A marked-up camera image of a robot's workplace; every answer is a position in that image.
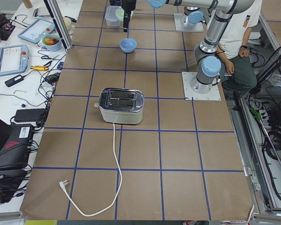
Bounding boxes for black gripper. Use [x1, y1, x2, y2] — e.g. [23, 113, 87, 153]
[121, 0, 136, 32]

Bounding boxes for black computer box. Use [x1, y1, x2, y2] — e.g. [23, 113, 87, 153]
[0, 123, 34, 171]

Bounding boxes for teach pendant tablet far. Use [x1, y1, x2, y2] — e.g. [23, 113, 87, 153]
[17, 19, 55, 44]

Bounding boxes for clear plastic food container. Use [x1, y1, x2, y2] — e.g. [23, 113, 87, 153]
[105, 6, 120, 27]

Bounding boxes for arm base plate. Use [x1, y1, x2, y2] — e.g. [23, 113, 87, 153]
[174, 14, 204, 33]
[182, 72, 221, 101]

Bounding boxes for seated person white shirt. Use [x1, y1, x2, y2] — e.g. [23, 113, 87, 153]
[216, 0, 262, 91]

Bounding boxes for green bowl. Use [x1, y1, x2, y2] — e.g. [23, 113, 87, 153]
[115, 7, 124, 22]

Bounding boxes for orange yellow tool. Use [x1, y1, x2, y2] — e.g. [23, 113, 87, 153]
[30, 66, 49, 71]

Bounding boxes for teach pendant tablet near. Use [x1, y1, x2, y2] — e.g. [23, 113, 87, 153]
[0, 44, 29, 76]

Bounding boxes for white toaster power cord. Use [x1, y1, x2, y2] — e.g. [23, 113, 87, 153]
[58, 122, 123, 217]

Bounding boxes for cream silver toaster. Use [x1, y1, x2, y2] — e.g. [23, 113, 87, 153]
[94, 87, 144, 125]

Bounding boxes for blue bowl with fruit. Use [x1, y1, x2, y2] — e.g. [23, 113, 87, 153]
[42, 34, 61, 52]

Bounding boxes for beige bowl with lemon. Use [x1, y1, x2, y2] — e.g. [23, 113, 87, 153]
[63, 17, 75, 35]

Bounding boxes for black power adapter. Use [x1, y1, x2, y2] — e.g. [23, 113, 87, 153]
[5, 75, 24, 87]

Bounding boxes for scissors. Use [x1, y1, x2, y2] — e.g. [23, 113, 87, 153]
[41, 55, 59, 67]

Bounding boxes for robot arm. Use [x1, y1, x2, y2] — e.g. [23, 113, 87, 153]
[183, 7, 203, 26]
[148, 0, 254, 85]

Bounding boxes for teach pendant tablet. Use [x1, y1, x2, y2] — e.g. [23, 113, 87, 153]
[17, 19, 55, 44]
[0, 44, 29, 76]

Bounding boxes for aluminium frame post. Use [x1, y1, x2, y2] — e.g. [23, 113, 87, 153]
[44, 0, 73, 52]

